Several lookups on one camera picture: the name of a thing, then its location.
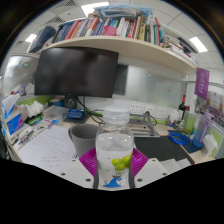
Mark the blue tissue box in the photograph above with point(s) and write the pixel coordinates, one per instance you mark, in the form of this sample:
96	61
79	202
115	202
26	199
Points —
13	123

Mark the dark wine bottle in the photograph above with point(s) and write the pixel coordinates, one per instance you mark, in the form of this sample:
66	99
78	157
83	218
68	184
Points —
182	106

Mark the blue electronic device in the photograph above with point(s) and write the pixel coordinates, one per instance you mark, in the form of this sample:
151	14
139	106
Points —
76	114

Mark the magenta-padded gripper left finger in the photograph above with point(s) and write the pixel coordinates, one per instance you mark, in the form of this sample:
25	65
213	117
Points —
87	163

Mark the clear plastic box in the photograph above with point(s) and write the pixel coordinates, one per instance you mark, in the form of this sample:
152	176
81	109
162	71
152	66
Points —
56	114

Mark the white paper on mat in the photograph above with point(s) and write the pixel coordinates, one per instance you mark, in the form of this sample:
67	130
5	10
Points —
175	165

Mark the handwritten white paper sheet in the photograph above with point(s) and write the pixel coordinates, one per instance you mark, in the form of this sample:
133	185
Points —
46	150

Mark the purple translucent water bottle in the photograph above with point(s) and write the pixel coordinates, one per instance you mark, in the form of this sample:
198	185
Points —
201	131

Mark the black computer monitor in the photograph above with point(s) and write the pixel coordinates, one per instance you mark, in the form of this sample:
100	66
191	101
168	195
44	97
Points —
76	71

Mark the photo poster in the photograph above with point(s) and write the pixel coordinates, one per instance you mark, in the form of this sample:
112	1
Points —
213	106

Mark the white tissue pile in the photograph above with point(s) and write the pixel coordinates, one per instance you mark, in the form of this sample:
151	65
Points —
34	109

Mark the white wall socket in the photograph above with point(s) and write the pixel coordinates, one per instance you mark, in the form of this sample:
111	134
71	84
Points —
149	110
135	109
161	112

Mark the clear plastic water bottle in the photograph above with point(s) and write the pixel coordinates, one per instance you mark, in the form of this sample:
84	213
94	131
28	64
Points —
115	146

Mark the grey mug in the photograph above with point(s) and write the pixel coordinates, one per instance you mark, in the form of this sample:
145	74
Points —
83	138

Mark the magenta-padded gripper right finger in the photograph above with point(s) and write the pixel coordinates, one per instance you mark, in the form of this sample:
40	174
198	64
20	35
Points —
140	163

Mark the black desk mat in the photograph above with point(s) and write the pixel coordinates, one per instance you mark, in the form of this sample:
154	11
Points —
160	148

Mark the purple hanging banner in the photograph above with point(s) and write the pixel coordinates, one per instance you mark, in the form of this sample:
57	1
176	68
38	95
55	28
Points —
202	83

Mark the black rectangular panel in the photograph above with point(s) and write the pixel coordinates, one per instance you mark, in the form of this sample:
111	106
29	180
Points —
121	80

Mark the grey metal laptop stand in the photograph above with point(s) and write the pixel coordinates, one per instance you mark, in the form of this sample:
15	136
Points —
143	128

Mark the dark blue pad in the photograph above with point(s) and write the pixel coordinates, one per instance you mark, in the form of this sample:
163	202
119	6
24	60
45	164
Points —
191	147

